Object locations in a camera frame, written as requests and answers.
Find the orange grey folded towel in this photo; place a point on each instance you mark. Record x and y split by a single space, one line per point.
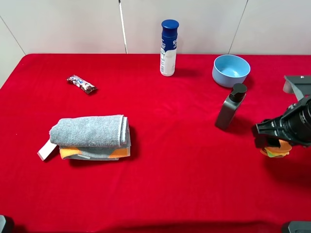
97 154

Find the chocolate bar wrapper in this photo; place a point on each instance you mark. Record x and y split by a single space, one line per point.
81 83

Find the light blue bowl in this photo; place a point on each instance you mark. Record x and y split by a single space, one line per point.
229 70

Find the blue cap white bottle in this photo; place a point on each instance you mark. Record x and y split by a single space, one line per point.
168 50

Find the toy sandwich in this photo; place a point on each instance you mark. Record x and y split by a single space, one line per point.
277 152

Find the black object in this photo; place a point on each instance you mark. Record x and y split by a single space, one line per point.
297 227
6 224

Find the black object bottom left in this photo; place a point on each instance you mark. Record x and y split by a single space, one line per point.
6 224

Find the white pole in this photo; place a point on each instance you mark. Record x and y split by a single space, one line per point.
123 27

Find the grey camera bracket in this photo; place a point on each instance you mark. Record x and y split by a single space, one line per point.
299 85

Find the dark grey pump bottle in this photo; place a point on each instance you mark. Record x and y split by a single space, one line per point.
230 106

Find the white towel tag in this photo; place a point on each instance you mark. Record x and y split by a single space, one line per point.
46 150

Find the black object bottom right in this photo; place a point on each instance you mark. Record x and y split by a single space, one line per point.
297 227

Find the red tablecloth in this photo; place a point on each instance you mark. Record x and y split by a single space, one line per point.
184 175

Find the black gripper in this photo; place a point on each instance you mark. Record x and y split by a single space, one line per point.
294 127

